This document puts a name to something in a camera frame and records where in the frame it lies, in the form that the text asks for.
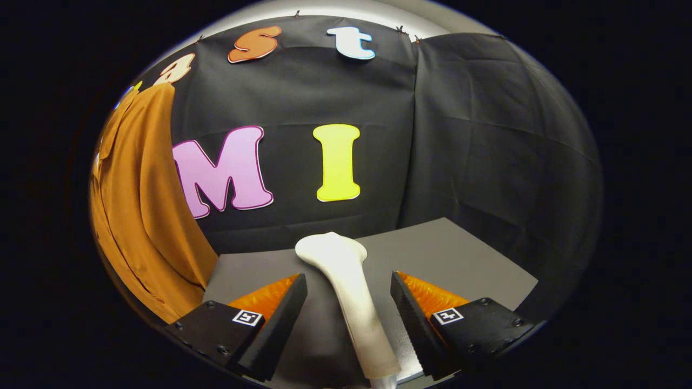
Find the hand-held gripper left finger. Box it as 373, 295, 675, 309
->
165, 273, 308, 382

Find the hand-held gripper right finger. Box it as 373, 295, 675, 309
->
390, 271, 541, 379

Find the white garment steamer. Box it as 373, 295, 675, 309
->
295, 232, 402, 389

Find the orange-brown button shirt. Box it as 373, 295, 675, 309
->
89, 82, 218, 324

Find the grey cabinet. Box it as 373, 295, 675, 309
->
203, 217, 540, 387

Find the black backdrop cloth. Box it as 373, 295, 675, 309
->
116, 15, 603, 325

